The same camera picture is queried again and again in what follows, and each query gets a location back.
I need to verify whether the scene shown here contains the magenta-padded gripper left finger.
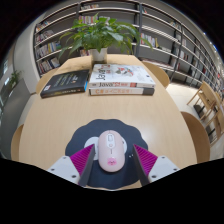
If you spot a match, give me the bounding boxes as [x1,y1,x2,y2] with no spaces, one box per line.
[46,143,97,188]

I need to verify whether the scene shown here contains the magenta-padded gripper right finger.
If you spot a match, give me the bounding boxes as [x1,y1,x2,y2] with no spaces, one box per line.
[132,143,181,187]

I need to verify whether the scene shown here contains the pink computer mouse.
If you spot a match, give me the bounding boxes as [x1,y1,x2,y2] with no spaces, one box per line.
[97,129,127,173]

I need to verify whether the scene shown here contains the dark cartoon-face mouse pad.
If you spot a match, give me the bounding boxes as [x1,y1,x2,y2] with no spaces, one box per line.
[64,118,149,191]

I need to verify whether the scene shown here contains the round-backed wooden chair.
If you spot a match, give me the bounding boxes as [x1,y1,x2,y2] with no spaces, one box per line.
[180,110,212,165]
[34,71,51,95]
[141,59,171,90]
[10,123,25,163]

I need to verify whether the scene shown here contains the black book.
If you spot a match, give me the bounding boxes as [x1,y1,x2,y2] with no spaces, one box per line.
[39,69,90,99]

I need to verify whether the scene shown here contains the white book with orange spine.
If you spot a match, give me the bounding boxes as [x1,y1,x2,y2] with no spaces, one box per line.
[88,86,156,97]

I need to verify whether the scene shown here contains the small green floor plant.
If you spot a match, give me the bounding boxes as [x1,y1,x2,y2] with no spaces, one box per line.
[8,69,23,89]

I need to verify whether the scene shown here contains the green potted plant white pot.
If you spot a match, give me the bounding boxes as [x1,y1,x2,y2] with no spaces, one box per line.
[58,13,153,64]

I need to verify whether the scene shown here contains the grey shelf unit with books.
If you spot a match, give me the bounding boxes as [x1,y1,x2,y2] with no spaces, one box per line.
[32,0,224,98]

